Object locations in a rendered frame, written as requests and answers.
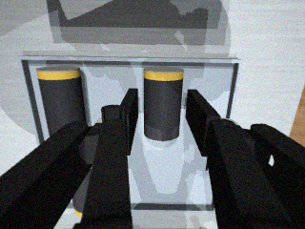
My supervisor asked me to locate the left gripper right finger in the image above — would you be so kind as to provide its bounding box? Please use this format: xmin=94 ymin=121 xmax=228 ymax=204
xmin=186 ymin=89 xmax=305 ymax=229

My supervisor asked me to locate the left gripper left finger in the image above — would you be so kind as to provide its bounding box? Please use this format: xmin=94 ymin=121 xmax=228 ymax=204
xmin=0 ymin=88 xmax=138 ymax=229

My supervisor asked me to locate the dark grey battery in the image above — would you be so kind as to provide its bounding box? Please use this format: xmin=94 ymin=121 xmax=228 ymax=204
xmin=36 ymin=66 xmax=87 ymax=136
xmin=72 ymin=167 xmax=92 ymax=218
xmin=144 ymin=67 xmax=184 ymax=142

